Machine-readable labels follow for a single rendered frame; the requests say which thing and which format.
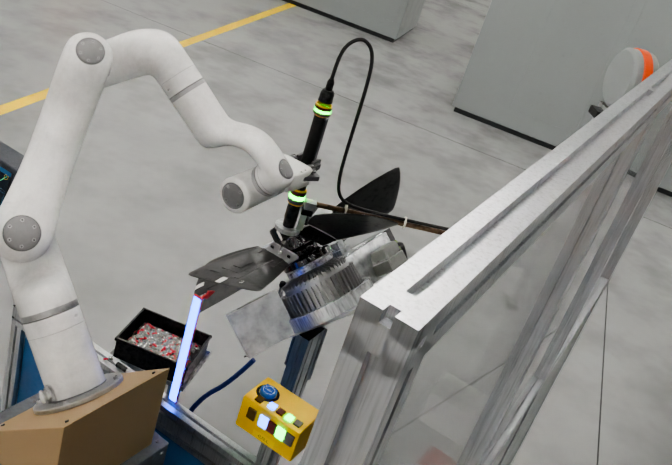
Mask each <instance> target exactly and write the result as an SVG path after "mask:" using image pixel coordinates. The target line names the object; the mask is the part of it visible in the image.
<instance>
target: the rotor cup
mask: <svg viewBox="0 0 672 465"><path fill-rule="evenodd" d="M276 231H277V230H276V229H275V227H274V228H272V229H270V231H269V232H270V235H271V237H272V239H273V241H274V242H275V243H277V244H279V245H281V244H282V243H281V240H280V238H279V236H278V234H277V232H276ZM285 240H286V242H285V244H284V246H283V247H284V248H286V249H288V250H289V251H291V252H293V253H295V254H296V255H298V257H299V259H298V260H296V261H295V262H293V263H291V264H290V266H288V267H287V268H286V269H285V270H284V272H285V273H286V274H287V273H290V272H292V271H294V270H297V269H299V268H301V267H303V266H305V265H307V264H309V263H311V262H313V261H315V260H317V259H318V258H320V257H322V256H324V255H325V254H327V253H329V252H330V251H331V249H330V247H329V245H324V246H321V247H320V246H318V245H317V243H316V242H315V241H313V240H311V239H309V238H307V237H305V236H303V235H301V234H300V233H299V234H298V235H296V236H290V238H287V239H285Z"/></svg>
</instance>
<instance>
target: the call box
mask: <svg viewBox="0 0 672 465"><path fill-rule="evenodd" d="M266 384H269V385H272V386H274V387H275V388H276V389H277V390H278V391H277V395H276V397H275V398H274V399H266V398H265V400H264V401H263V402H262V403H261V404H260V403H258V402H257V401H255V400H254V399H255V398H256V397H257V396H258V395H260V388H261V387H262V386H263V385H266ZM271 402H273V403H275V404H276V405H278V407H277V408H276V409H275V410H274V411H272V410H271V409H269V408H268V407H267V405H268V404H269V403H271ZM249 407H252V408H253V409H255V410H256V411H257V414H256V417H255V420H254V421H251V420H250V419H248V418H247V417H246V414H247V411H248V408H249ZM280 407H281V408H282V409H284V410H285V411H286V413H285V414H284V415H283V416H282V417H281V416H280V415H278V414H277V413H276V410H278V409H279V408H280ZM318 411H319V410H318V409H316V408H315V407H313V406H312V405H310V404H309V403H307V402H306V401H304V400H303V399H301V398H300V397H298V396H297V395H295V394H294V393H292V392H291V391H289V390H288V389H286V388H285V387H283V386H281V385H280V384H278V383H277V382H275V381H274V380H272V379H271V378H269V377H267V378H266V379H265V380H264V381H262V382H261V383H260V384H258V385H257V386H256V387H255V388H253V389H252V390H251V391H249V392H248V393H247V394H246V395H244V397H243V401H242V404H241V407H240V411H239V414H238V417H237V420H236V424H237V425H238V426H239V427H241V428H242V429H244V430H245V431H246V432H248V433H249V434H251V435H252V436H254V437H255V438H256V439H258V440H259V441H261V442H262V443H264V444H265V445H266V446H268V447H269V448H271V449H272V450H274V451H275V452H276V453H278V454H279V455H281V456H282V457H284V458H285V459H286V460H288V461H291V460H293V459H294V458H295V457H296V456H297V455H298V454H299V453H300V452H301V451H302V450H303V449H304V448H305V447H306V444H307V442H308V439H309V436H310V433H311V431H312V428H313V425H314V422H315V420H316V417H317V414H318ZM288 413H290V414H291V415H293V416H294V417H295V418H294V420H292V421H291V422H289V421H287V420H286V419H284V417H285V416H286V415H287V414H288ZM261 414H262V415H264V416H265V417H267V418H268V419H269V420H271V421H272V422H274V423H275V424H277V427H278V426H280V427H281V428H283V429H284V430H286V432H289V433H290V434H291V435H293V436H294V437H295V438H294V441H293V444H292V446H291V447H289V446H287V445H286V444H284V443H283V441H280V440H279V439H277V438H276V437H274V435H275V434H274V435H271V434H270V433H269V432H267V431H266V429H265V430H264V429H263V428H261V427H260V426H258V425H257V424H258V421H259V417H260V415H261ZM297 419H298V420H300V421H301V422H303V425H302V426H301V427H300V428H297V427H296V426H295V425H293V422H294V421H296V420H297Z"/></svg>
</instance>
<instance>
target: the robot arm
mask: <svg viewBox="0 0 672 465"><path fill-rule="evenodd" d="M146 75H150V76H153V77H154V78H155V79H156V81H157V82H158V83H159V85H160V86H161V88H162V89H163V91H164V92H165V94H166V95H167V97H168V98H169V99H170V101H171V103H172V104H173V106H174V107H175V109H176V110H177V112H178V113H179V115H180V116H181V117H182V119H183V120H184V122H185V123H186V125H187V126H188V128H189V129H190V131H191V132H192V134H193V135H194V136H195V138H196V139H197V140H198V142H199V143H200V144H201V145H202V146H204V147H206V148H216V147H221V146H234V147H237V148H240V149H242V150H244V151H245V152H247V153H248V154H249V155H250V156H251V157H252V158H253V159H254V160H255V161H256V162H257V164H258V165H257V166H255V167H253V168H250V169H248V170H245V171H243V172H241V173H238V174H236V175H233V176H231V177H229V178H226V179H225V180H224V181H223V182H222V184H221V187H220V197H221V200H222V202H223V204H224V205H225V206H226V208H227V209H229V210H230V211H232V212H235V213H242V212H244V211H246V210H248V209H251V208H253V207H255V206H257V205H259V204H261V203H263V202H265V201H267V200H269V199H271V198H273V197H275V196H277V195H279V194H281V193H282V192H289V191H294V190H298V189H300V188H303V187H305V186H307V185H309V181H319V178H320V176H319V175H318V173H316V172H317V170H319V169H320V166H321V164H320V162H321V159H317V160H315V161H312V162H311V164H309V165H306V164H304V163H302V162H301V158H302V155H303V152H301V153H299V154H297V155H295V154H292V155H286V154H283V153H282V151H281V150H280V148H279V147H278V146H277V144H276V143H275V142H274V140H273V139H272V138H271V137H270V136H269V135H268V134H266V133H265V132H264V131H262V130H261V129H259V128H257V127H254V126H252V125H248V124H245V123H241V122H237V121H234V120H232V119H230V118H229V117H228V116H227V114H226V113H225V111H224V110H223V108H222V107H221V105H220V104H219V102H218V100H217V99H216V97H215V96H214V94H213V93H212V91H211V89H210V88H209V86H208V85H207V83H206V82H205V80H204V78H203V77H202V75H201V74H200V72H199V71H198V69H197V68H196V66H195V65H194V63H193V62H192V60H191V59H190V57H189V56H188V54H187V53H186V51H185V50H184V48H183V47H182V45H181V44H180V43H179V41H178V40H177V39H176V38H175V37H174V36H173V35H171V34H170V33H168V32H166V31H163V30H159V29H138V30H133V31H129V32H125V33H123V34H120V35H117V36H115V37H112V38H109V39H107V40H105V39H104V38H102V37H101V36H99V35H98V34H95V33H91V32H83V33H78V34H75V35H74V36H72V37H71V38H70V39H69V40H68V41H67V43H66V45H65V47H64V49H63V51H62V54H61V57H60V59H59V62H58V65H57V67H56V70H55V73H54V76H53V79H52V82H51V84H50V87H49V90H48V93H47V96H46V99H45V102H44V105H43V108H42V110H41V113H40V116H39V119H38V121H37V124H36V126H35V129H34V132H33V134H32V137H31V140H30V143H29V145H28V148H27V150H26V153H25V156H24V158H23V160H22V163H21V165H20V167H19V169H18V172H17V174H16V176H15V178H14V180H13V182H12V184H11V186H10V188H9V190H8V192H7V194H6V196H5V198H4V200H3V202H2V204H1V206H0V259H1V262H2V265H3V268H4V271H5V274H6V277H7V280H8V284H9V287H10V290H11V294H12V297H13V300H14V303H15V306H16V309H17V312H18V314H19V317H20V320H21V323H22V326H23V329H24V331H25V334H26V337H27V340H28V343H29V345H30V348H31V351H32V354H33V357H34V360H35V362H36V365H37V368H38V371H39V374H40V376H41V379H42V382H43V385H44V388H43V390H44V391H42V390H40V391H39V398H40V400H37V401H36V404H35V405H34V407H33V411H34V414H36V415H48V414H53V413H57V412H61V411H64V410H67V409H70V408H73V407H76V406H79V405H81V404H84V403H86V402H89V401H91V400H93V399H96V398H98V397H100V396H102V395H104V394H105V393H107V392H109V391H111V390H112V389H114V388H115V387H117V386H118V385H119V384H121V382H122V381H123V376H122V374H121V373H108V374H103V371H102V368H101V365H100V362H99V359H98V356H97V353H96V350H95V348H94V345H93V342H92V339H91V336H90V333H89V330H88V327H87V325H86V322H85V319H84V316H83V313H82V310H81V307H80V304H79V301H78V299H77V296H76V293H75V290H74V287H73V284H72V281H71V279H70V276H69V273H68V270H67V268H66V265H65V262H64V260H63V257H62V254H61V252H60V249H59V246H58V243H57V240H56V237H55V230H56V226H57V221H58V217H59V213H60V209H61V206H62V202H63V199H64V195H65V192H66V189H67V185H68V182H69V179H70V176H71V173H72V170H73V168H74V165H75V162H76V159H77V157H78V154H79V152H80V149H81V146H82V143H83V141H84V138H85V135H86V133H87V130H88V127H89V125H90V122H91V119H92V117H93V114H94V112H95V109H96V106H97V104H98V101H99V99H100V96H101V93H102V91H103V88H104V87H108V86H112V85H115V84H119V83H122V82H125V81H128V80H131V79H134V78H138V77H141V76H146Z"/></svg>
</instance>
